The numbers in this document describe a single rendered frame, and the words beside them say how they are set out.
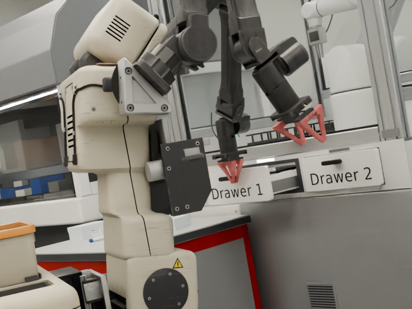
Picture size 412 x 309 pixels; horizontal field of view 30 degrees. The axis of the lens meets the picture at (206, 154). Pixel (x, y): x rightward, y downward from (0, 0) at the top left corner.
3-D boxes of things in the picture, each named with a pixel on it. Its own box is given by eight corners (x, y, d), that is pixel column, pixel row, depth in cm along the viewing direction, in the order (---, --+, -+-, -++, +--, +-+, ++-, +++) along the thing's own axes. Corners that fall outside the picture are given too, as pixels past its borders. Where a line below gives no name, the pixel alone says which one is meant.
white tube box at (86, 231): (83, 241, 277) (80, 226, 277) (69, 241, 283) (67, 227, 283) (111, 233, 286) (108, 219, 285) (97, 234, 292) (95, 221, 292)
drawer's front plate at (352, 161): (381, 185, 226) (374, 148, 226) (306, 192, 248) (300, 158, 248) (384, 184, 228) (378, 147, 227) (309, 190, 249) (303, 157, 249)
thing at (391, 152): (412, 187, 221) (403, 138, 221) (183, 207, 296) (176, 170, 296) (551, 144, 285) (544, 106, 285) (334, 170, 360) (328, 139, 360)
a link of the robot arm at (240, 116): (217, 95, 243) (238, 106, 239) (240, 92, 252) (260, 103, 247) (208, 130, 248) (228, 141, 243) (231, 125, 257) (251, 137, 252)
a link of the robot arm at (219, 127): (210, 119, 245) (224, 116, 241) (224, 117, 250) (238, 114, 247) (214, 140, 246) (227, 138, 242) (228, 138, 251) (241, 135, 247)
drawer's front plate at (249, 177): (270, 200, 240) (264, 165, 240) (208, 205, 261) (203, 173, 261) (274, 199, 241) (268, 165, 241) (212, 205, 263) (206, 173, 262)
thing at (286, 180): (270, 195, 242) (266, 176, 242) (214, 200, 261) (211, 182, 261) (346, 175, 269) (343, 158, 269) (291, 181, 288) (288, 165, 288)
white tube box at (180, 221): (175, 230, 256) (173, 219, 256) (153, 233, 260) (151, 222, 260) (190, 224, 268) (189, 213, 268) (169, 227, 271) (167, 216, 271)
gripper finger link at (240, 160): (248, 180, 246) (243, 151, 245) (232, 184, 241) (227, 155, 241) (233, 181, 251) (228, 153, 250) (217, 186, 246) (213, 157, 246)
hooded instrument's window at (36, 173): (77, 197, 306) (57, 84, 305) (-93, 217, 438) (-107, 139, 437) (269, 157, 383) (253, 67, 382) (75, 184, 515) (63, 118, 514)
